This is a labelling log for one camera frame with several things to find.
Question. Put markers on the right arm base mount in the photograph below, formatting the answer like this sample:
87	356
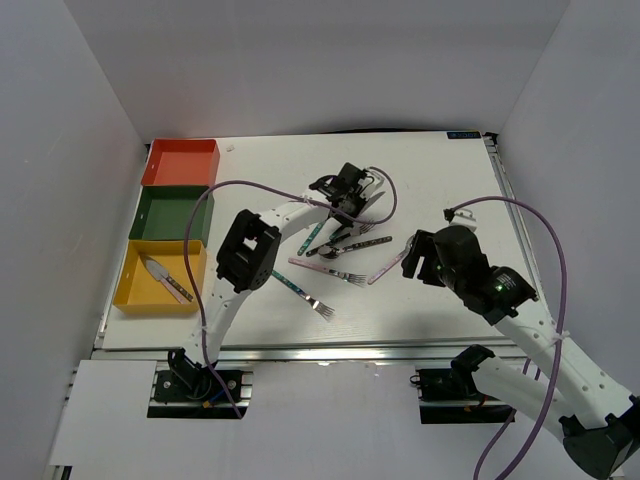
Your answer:
449	396

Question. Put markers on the yellow plastic bin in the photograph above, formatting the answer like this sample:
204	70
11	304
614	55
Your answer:
139	293

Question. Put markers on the black handled table knife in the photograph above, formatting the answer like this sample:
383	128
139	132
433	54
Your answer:
162	275

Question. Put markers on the pink handled fork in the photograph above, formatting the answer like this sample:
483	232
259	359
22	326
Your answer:
351	278

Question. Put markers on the pink handled knife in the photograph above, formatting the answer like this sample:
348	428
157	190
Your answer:
386	268

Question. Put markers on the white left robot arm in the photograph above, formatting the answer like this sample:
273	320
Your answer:
247	256

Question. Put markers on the teal handled knife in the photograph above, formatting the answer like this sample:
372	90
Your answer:
371	201

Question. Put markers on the blue table label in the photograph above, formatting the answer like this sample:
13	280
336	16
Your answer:
460	135

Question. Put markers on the green plastic bin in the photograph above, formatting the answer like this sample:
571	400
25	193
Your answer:
163	212

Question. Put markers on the black handled fork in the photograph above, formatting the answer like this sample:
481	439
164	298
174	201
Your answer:
365	244

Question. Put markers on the teal handled spoon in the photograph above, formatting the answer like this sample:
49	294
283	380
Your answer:
310	238

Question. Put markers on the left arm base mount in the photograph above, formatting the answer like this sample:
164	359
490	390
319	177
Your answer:
187	390

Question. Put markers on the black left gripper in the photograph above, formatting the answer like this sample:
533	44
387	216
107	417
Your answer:
347	220

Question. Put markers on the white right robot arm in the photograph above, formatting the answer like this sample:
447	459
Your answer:
594	417

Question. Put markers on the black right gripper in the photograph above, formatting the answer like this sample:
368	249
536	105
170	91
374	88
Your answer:
422	246

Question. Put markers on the teal handled fork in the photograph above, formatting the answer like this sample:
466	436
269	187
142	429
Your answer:
341	234
320	308

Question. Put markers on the orange plastic bin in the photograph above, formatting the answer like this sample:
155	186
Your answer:
181	162

